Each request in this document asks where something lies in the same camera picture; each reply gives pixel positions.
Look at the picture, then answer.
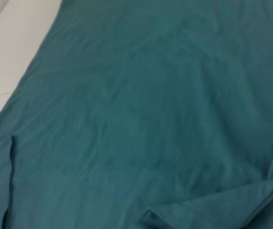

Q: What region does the blue teal shirt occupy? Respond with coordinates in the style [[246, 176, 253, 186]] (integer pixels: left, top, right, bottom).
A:
[[0, 0, 273, 229]]

